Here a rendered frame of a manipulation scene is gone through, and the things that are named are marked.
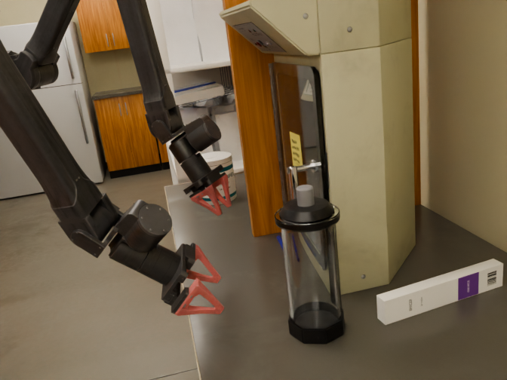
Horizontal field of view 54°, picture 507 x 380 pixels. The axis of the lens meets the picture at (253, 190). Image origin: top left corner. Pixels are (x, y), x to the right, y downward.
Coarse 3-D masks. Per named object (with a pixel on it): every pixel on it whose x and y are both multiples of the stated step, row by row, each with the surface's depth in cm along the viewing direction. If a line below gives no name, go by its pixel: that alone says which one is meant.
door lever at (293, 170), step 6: (312, 162) 95; (288, 168) 95; (294, 168) 94; (300, 168) 95; (306, 168) 95; (312, 168) 96; (294, 174) 95; (294, 180) 95; (294, 186) 96; (294, 192) 96; (294, 198) 96
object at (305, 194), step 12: (300, 192) 80; (312, 192) 81; (288, 204) 83; (300, 204) 81; (312, 204) 81; (324, 204) 81; (288, 216) 80; (300, 216) 79; (312, 216) 78; (324, 216) 79
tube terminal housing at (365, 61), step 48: (336, 0) 83; (384, 0) 87; (336, 48) 85; (384, 48) 89; (336, 96) 88; (384, 96) 91; (336, 144) 90; (384, 144) 92; (336, 192) 93; (384, 192) 95; (384, 240) 98
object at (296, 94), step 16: (272, 64) 113; (288, 64) 101; (288, 80) 103; (304, 80) 92; (288, 96) 105; (304, 96) 94; (288, 112) 107; (304, 112) 96; (320, 112) 89; (288, 128) 109; (304, 128) 98; (320, 128) 89; (288, 144) 112; (304, 144) 100; (320, 144) 90; (288, 160) 114; (304, 160) 101; (320, 160) 91; (288, 176) 117; (304, 176) 104; (320, 176) 93; (288, 192) 120; (320, 192) 95
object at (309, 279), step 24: (336, 216) 80; (288, 240) 81; (312, 240) 79; (288, 264) 83; (312, 264) 81; (336, 264) 83; (288, 288) 85; (312, 288) 82; (336, 288) 84; (312, 312) 83; (336, 312) 85
